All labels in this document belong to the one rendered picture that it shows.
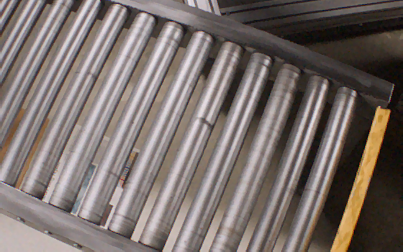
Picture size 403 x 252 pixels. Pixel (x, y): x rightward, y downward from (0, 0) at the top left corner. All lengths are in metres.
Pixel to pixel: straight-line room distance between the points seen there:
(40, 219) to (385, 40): 1.50
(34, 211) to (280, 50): 0.59
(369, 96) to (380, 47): 1.00
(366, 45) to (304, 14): 0.34
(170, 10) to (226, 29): 0.13
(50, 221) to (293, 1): 1.16
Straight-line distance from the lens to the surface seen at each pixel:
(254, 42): 1.39
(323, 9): 2.13
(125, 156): 1.31
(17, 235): 2.15
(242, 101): 1.34
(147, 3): 1.44
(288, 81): 1.37
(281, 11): 2.10
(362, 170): 1.31
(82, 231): 1.28
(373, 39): 2.39
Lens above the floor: 2.04
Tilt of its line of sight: 73 degrees down
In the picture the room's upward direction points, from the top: 1 degrees clockwise
